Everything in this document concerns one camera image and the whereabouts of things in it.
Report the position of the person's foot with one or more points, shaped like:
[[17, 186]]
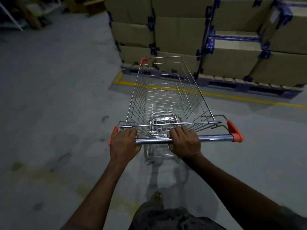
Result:
[[158, 196]]

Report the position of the person's left hand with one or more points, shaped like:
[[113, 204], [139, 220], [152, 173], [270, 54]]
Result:
[[123, 147]]

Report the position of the white metal storage shelf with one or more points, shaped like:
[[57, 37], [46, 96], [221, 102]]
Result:
[[14, 11]]

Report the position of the person's right forearm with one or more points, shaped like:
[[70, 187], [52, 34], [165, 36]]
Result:
[[230, 189]]

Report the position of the person's right thumb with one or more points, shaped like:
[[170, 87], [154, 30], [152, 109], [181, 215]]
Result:
[[170, 147]]

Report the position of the person's left thumb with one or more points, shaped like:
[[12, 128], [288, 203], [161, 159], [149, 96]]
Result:
[[138, 147]]

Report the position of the small brown cardboard box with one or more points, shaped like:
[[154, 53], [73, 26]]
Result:
[[86, 4]]

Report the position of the person's left forearm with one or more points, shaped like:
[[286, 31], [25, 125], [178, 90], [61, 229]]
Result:
[[100, 196]]

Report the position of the person's right hand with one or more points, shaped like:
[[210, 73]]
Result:
[[186, 144]]

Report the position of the person's dark patterned shorts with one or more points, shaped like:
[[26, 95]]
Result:
[[168, 220]]

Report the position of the stack of brown cardboard boxes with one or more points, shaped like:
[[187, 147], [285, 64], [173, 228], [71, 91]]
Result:
[[254, 59], [177, 33]]

